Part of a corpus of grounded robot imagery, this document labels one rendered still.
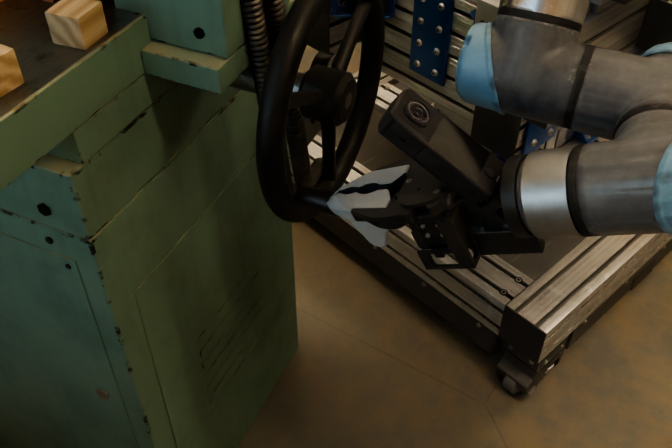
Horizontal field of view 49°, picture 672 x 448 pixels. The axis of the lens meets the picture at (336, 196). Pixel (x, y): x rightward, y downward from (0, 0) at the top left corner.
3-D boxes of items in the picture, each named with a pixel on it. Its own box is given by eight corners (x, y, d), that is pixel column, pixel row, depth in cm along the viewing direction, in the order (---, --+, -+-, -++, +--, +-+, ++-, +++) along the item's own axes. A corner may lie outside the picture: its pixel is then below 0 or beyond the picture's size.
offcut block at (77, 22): (76, 25, 74) (68, -6, 72) (108, 32, 73) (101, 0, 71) (52, 43, 71) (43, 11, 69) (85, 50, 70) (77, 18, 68)
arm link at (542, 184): (557, 186, 55) (580, 122, 61) (501, 191, 58) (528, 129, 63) (586, 256, 59) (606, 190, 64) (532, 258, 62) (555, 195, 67)
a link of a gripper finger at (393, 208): (350, 232, 69) (431, 227, 64) (343, 220, 68) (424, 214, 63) (370, 199, 72) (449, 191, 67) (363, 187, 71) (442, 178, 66)
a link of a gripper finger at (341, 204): (337, 257, 75) (414, 254, 69) (310, 214, 72) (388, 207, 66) (350, 235, 77) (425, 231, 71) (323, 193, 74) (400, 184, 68)
